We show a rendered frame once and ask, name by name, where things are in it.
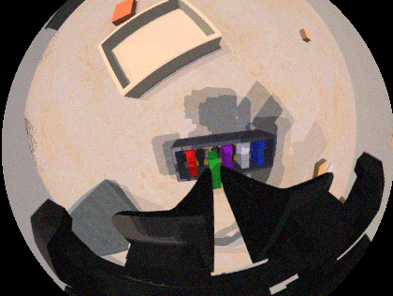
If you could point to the beige rectangular tray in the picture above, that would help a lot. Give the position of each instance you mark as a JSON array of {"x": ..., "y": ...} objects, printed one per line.
[{"x": 156, "y": 41}]

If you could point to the purple fuse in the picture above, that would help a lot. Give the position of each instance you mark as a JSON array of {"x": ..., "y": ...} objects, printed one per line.
[{"x": 227, "y": 155}]

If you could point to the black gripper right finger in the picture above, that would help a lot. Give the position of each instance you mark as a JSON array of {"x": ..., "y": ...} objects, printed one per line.
[{"x": 260, "y": 210}]

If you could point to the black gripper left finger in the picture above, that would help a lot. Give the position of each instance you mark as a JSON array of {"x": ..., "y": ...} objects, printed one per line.
[{"x": 191, "y": 222}]

